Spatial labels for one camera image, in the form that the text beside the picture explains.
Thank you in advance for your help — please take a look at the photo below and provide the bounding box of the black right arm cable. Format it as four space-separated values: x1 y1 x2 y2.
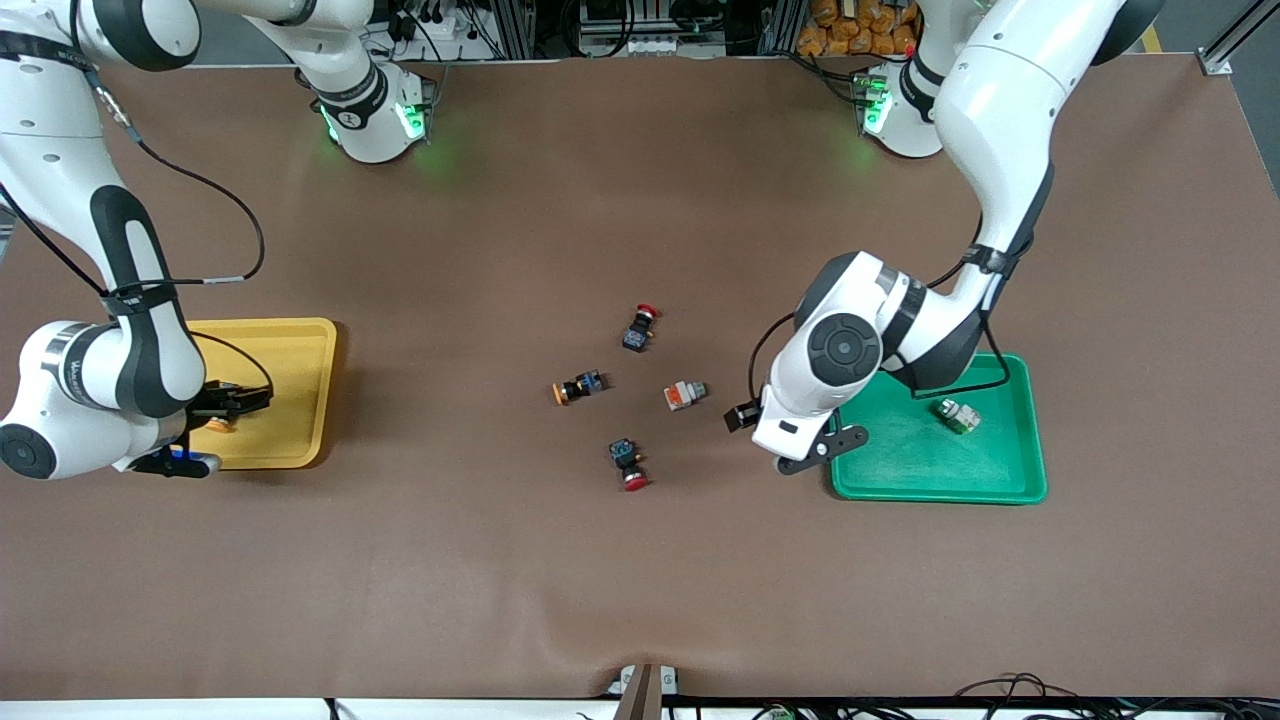
0 30 275 401

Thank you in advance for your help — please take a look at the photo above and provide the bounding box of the table edge clamp bracket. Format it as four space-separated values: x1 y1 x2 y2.
608 663 679 720

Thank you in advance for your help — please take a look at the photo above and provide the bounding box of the black cable bundle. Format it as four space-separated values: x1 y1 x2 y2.
955 672 1280 720

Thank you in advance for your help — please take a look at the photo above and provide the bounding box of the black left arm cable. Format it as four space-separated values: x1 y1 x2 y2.
748 245 1013 403

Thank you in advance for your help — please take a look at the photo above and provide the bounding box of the yellow plastic tray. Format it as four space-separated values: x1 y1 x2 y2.
185 318 338 471

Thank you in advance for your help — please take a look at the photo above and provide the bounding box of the bag of orange items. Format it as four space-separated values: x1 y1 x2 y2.
797 0 919 58

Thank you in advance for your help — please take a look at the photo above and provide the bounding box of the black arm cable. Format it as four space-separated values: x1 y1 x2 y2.
0 30 275 401
748 245 1013 403

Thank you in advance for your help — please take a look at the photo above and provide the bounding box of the aluminium frame profile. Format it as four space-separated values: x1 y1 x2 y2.
1197 0 1280 76

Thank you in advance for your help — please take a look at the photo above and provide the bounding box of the green plastic tray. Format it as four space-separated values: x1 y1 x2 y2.
830 352 1049 505

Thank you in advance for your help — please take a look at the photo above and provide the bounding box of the white power strip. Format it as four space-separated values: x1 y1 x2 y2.
578 35 727 59

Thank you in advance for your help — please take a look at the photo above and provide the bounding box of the aluminium frame post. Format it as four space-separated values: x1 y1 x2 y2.
488 0 536 61
757 0 806 56

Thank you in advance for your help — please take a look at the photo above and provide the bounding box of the red push button switch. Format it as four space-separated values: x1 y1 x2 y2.
608 437 651 492
620 303 663 353

